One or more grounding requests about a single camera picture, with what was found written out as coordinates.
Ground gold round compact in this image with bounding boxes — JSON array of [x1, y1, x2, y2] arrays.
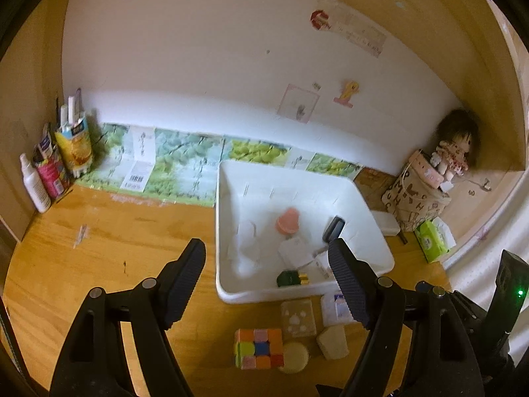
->
[[283, 341, 310, 373]]

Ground brown picture panel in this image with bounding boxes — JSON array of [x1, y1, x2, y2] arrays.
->
[[353, 167, 400, 203]]

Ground white spray bottle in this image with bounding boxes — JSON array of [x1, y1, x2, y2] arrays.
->
[[20, 154, 51, 214]]

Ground pale paper strip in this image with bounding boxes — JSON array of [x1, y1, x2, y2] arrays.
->
[[330, 7, 387, 57]]

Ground green tissue pack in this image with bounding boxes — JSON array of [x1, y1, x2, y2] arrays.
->
[[414, 219, 456, 264]]

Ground translucent white object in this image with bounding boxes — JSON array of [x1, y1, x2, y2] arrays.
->
[[227, 219, 262, 274]]

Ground clear patterned case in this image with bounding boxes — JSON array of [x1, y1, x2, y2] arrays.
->
[[280, 299, 317, 337]]

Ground red wall sticker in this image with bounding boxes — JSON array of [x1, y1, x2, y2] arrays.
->
[[310, 9, 332, 31]]

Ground white charger block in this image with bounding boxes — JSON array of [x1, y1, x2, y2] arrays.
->
[[278, 236, 315, 270]]

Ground colourful puzzle cube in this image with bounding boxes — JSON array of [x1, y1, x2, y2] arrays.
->
[[234, 328, 285, 370]]

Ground pink case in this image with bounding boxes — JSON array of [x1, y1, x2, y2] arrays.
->
[[407, 151, 442, 187]]

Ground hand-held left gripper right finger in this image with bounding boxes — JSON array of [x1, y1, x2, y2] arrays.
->
[[326, 238, 482, 397]]

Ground green grape picture panels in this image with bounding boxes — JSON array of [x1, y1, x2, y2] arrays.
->
[[78, 123, 363, 208]]

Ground pink can pen holder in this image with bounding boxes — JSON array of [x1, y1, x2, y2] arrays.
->
[[33, 152, 71, 199]]

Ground white plastic bin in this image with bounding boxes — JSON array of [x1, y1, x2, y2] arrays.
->
[[215, 159, 395, 304]]

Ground yellow carton pen holder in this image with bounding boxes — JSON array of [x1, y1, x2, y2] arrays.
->
[[55, 113, 93, 179]]

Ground pink paper note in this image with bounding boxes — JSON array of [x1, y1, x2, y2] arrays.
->
[[276, 83, 321, 124]]

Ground brown-haired doll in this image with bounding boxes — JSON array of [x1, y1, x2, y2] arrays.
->
[[430, 108, 481, 187]]

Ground printed canvas bag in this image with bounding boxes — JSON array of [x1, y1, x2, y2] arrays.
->
[[382, 161, 454, 233]]

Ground white soap box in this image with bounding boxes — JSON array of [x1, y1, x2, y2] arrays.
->
[[369, 210, 401, 237]]

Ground pink round object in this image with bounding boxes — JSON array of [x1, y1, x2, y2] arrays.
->
[[275, 208, 301, 235]]

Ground yellow bear wall sticker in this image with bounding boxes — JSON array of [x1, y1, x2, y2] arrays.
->
[[334, 79, 360, 109]]

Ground clear box with blue label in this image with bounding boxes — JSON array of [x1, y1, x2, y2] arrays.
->
[[321, 293, 358, 327]]

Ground wooden shelf unit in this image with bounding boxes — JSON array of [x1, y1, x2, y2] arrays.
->
[[0, 0, 529, 257]]

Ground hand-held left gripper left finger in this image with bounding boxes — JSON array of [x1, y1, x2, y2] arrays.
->
[[50, 239, 206, 397]]

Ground white scraper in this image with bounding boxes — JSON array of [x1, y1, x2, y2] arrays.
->
[[316, 325, 350, 361]]

